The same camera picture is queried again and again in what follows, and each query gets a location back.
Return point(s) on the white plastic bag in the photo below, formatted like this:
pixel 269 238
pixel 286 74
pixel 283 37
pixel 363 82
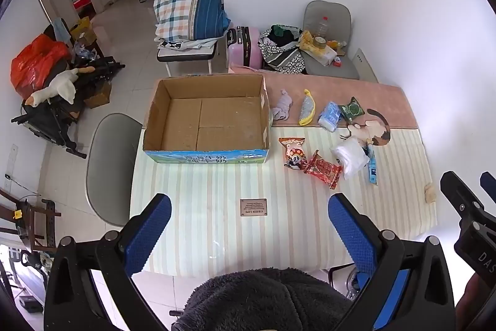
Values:
pixel 350 156

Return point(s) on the black folded stroller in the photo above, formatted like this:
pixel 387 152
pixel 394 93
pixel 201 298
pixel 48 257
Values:
pixel 50 117

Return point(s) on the white power strip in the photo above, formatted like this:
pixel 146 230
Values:
pixel 12 160

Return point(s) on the clear plastic bottle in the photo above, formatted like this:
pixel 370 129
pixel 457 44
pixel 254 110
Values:
pixel 323 27

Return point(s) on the yellow plastic bag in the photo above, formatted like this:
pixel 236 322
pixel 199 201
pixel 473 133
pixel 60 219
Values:
pixel 306 41

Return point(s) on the green snack packet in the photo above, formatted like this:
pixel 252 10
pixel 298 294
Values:
pixel 352 109

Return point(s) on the orange plastic bag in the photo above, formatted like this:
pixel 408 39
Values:
pixel 37 63

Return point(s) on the blue and white tube packet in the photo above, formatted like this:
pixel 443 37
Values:
pixel 372 170

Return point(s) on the person's right forearm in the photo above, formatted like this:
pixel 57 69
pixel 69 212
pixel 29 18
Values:
pixel 474 304

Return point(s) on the dark fleece garment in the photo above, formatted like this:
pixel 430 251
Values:
pixel 263 304

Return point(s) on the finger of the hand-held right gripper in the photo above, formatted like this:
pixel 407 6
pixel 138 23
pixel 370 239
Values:
pixel 489 183
pixel 459 197

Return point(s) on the grey chair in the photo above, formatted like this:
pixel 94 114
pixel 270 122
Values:
pixel 112 168
pixel 329 11

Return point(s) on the pink cloth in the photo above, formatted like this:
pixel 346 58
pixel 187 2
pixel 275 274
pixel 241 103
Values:
pixel 244 69

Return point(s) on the small black box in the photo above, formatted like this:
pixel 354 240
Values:
pixel 31 304

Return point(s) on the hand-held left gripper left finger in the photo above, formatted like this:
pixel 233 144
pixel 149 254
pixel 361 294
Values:
pixel 149 234

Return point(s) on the small red and white box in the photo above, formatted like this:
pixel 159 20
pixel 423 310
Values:
pixel 338 62

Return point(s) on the pink suitcase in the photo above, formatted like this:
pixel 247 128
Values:
pixel 248 48

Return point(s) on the white board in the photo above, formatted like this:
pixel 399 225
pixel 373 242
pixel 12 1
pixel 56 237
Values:
pixel 366 65

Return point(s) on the small brown cardboard box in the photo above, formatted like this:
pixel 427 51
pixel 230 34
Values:
pixel 97 95

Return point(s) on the white goose plush toy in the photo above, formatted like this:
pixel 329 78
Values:
pixel 62 84

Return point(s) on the plaid and blue quilt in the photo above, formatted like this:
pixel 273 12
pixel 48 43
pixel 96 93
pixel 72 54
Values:
pixel 186 5

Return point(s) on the purple sock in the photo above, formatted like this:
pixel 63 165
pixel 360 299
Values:
pixel 282 107

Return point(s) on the yellow box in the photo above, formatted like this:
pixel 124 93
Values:
pixel 82 27

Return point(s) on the blue tissue packet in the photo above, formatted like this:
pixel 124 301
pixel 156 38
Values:
pixel 330 116

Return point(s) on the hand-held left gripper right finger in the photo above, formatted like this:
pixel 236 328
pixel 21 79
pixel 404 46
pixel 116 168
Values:
pixel 350 230

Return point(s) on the orange mushroom print snack packet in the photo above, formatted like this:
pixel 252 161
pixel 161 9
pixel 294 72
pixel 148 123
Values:
pixel 293 153

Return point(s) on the dark wooden chair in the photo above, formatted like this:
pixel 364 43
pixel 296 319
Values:
pixel 35 218

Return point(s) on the brown tape roll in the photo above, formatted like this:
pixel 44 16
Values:
pixel 319 41

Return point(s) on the light blue cloth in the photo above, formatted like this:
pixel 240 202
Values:
pixel 60 28

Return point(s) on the red snack packet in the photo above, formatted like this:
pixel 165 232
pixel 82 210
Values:
pixel 322 170

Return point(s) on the black and white patterned bag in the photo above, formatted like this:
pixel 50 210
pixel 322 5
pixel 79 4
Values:
pixel 283 55

